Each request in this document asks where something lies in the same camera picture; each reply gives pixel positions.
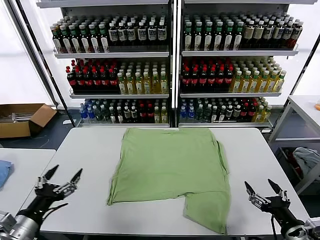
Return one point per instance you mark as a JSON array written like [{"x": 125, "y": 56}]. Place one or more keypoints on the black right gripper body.
[{"x": 280, "y": 207}]

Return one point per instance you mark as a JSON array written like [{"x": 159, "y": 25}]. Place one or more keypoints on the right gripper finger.
[
  {"x": 249, "y": 190},
  {"x": 275, "y": 186}
]

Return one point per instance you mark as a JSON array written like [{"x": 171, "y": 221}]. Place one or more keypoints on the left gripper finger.
[
  {"x": 75, "y": 178},
  {"x": 51, "y": 173}
]

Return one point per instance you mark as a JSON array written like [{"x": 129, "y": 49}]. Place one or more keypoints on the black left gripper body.
[{"x": 46, "y": 193}]

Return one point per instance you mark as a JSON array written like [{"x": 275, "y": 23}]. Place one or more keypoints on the green polo shirt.
[{"x": 170, "y": 165}]

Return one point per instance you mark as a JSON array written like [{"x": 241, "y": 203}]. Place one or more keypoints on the red item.
[{"x": 296, "y": 167}]

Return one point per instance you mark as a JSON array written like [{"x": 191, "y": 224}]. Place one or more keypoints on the dark storage bin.
[{"x": 283, "y": 156}]

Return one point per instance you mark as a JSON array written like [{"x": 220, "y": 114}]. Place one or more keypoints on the grey crumpled cloth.
[{"x": 306, "y": 157}]

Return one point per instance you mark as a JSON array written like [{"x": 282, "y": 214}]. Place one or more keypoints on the blue folded cloth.
[{"x": 3, "y": 172}]

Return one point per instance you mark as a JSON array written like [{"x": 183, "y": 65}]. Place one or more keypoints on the white paper scrap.
[{"x": 66, "y": 122}]

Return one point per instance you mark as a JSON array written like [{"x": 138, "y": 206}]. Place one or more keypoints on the brown cardboard box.
[{"x": 15, "y": 130}]

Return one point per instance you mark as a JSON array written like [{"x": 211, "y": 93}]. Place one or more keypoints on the clear plastic packets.
[{"x": 21, "y": 117}]

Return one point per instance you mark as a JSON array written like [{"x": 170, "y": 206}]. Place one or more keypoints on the clear green water bottle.
[
  {"x": 199, "y": 113},
  {"x": 98, "y": 113},
  {"x": 207, "y": 114},
  {"x": 105, "y": 114}
]

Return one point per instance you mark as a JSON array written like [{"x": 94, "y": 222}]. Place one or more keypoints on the dark drink bottle white cap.
[
  {"x": 222, "y": 114},
  {"x": 112, "y": 116},
  {"x": 236, "y": 112},
  {"x": 229, "y": 112},
  {"x": 127, "y": 113},
  {"x": 120, "y": 116},
  {"x": 214, "y": 115},
  {"x": 134, "y": 113}
]

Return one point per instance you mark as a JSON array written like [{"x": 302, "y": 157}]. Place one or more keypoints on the yellow juice bottle green cap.
[
  {"x": 164, "y": 115},
  {"x": 155, "y": 84},
  {"x": 138, "y": 84},
  {"x": 272, "y": 83},
  {"x": 263, "y": 83},
  {"x": 260, "y": 114},
  {"x": 147, "y": 84},
  {"x": 280, "y": 82},
  {"x": 130, "y": 85},
  {"x": 164, "y": 83},
  {"x": 267, "y": 113},
  {"x": 157, "y": 115},
  {"x": 245, "y": 83},
  {"x": 236, "y": 83},
  {"x": 121, "y": 85},
  {"x": 254, "y": 83}
]

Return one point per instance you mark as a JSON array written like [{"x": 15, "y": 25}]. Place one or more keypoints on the cola bottle red cap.
[
  {"x": 252, "y": 112},
  {"x": 72, "y": 81},
  {"x": 80, "y": 81},
  {"x": 211, "y": 80},
  {"x": 220, "y": 79},
  {"x": 142, "y": 113},
  {"x": 113, "y": 81},
  {"x": 88, "y": 81},
  {"x": 185, "y": 80},
  {"x": 194, "y": 80},
  {"x": 244, "y": 112},
  {"x": 150, "y": 113},
  {"x": 203, "y": 80},
  {"x": 105, "y": 81},
  {"x": 96, "y": 81},
  {"x": 228, "y": 79}
]

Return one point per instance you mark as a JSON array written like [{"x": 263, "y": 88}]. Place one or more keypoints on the small orange object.
[{"x": 318, "y": 106}]

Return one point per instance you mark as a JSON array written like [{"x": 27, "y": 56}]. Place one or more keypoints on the white metal bottle shelf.
[
  {"x": 237, "y": 53},
  {"x": 112, "y": 54}
]

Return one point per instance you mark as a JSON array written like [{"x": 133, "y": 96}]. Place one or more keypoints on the dark tea bottle green cap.
[
  {"x": 218, "y": 37},
  {"x": 208, "y": 37},
  {"x": 74, "y": 40},
  {"x": 84, "y": 40},
  {"x": 94, "y": 40},
  {"x": 103, "y": 40},
  {"x": 198, "y": 37},
  {"x": 238, "y": 37},
  {"x": 65, "y": 40},
  {"x": 228, "y": 37},
  {"x": 188, "y": 37}
]

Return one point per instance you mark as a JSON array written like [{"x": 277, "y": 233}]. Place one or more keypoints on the dark drink bottle blue label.
[
  {"x": 141, "y": 34},
  {"x": 122, "y": 35},
  {"x": 287, "y": 34},
  {"x": 267, "y": 33},
  {"x": 113, "y": 35},
  {"x": 277, "y": 33},
  {"x": 131, "y": 35},
  {"x": 162, "y": 33},
  {"x": 152, "y": 34}
]

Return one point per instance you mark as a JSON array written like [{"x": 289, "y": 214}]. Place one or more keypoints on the red drink bottle white cap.
[{"x": 296, "y": 35}]

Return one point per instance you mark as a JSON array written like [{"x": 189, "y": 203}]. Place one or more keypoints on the dark drink bottle beige label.
[
  {"x": 258, "y": 33},
  {"x": 248, "y": 33}
]

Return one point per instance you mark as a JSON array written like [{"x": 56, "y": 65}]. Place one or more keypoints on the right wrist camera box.
[{"x": 313, "y": 225}]

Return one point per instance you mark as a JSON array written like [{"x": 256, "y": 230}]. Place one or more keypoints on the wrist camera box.
[
  {"x": 6, "y": 222},
  {"x": 313, "y": 225}
]

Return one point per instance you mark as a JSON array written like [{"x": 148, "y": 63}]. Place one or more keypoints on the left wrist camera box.
[{"x": 6, "y": 222}]

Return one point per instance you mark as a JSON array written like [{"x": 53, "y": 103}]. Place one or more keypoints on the white metal frame table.
[{"x": 302, "y": 102}]

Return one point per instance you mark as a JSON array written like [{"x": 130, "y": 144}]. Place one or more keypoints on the dark slanted window post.
[{"x": 46, "y": 72}]

